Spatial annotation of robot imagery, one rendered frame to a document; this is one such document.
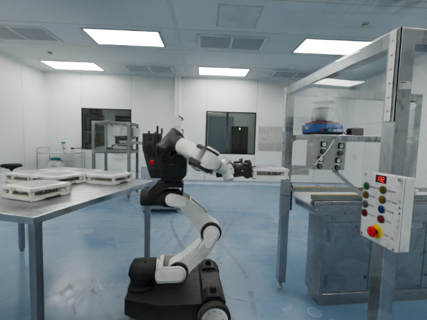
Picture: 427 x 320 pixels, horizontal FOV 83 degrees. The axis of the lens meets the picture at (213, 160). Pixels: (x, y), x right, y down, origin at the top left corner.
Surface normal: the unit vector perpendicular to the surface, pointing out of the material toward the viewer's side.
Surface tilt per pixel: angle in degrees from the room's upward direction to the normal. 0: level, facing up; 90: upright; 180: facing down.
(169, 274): 90
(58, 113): 90
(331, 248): 90
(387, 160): 90
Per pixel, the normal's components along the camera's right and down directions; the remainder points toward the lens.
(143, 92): 0.04, 0.07
